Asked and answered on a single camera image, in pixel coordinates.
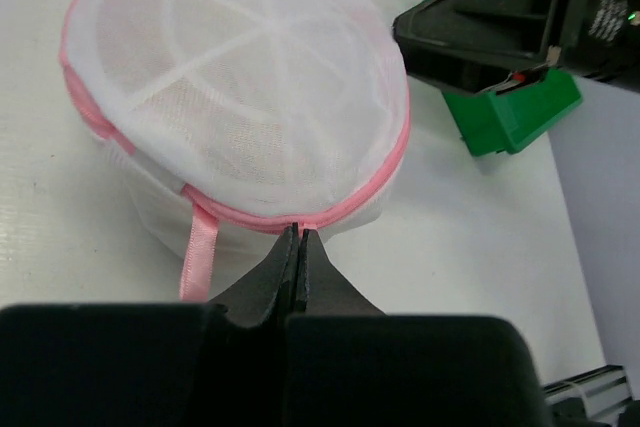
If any aluminium frame rail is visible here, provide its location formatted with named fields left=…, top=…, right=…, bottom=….
left=543, top=365, right=639, bottom=426

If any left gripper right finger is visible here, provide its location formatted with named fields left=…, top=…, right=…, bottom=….
left=294, top=229, right=384, bottom=317

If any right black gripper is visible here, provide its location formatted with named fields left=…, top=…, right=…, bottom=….
left=392, top=0, right=639, bottom=96

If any green plastic tray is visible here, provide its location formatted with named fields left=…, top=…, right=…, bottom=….
left=443, top=70, right=583, bottom=157

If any pink-rimmed mesh laundry bag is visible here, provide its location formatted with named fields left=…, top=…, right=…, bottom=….
left=59, top=0, right=410, bottom=302

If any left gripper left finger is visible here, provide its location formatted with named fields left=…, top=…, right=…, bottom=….
left=207, top=223, right=299, bottom=329

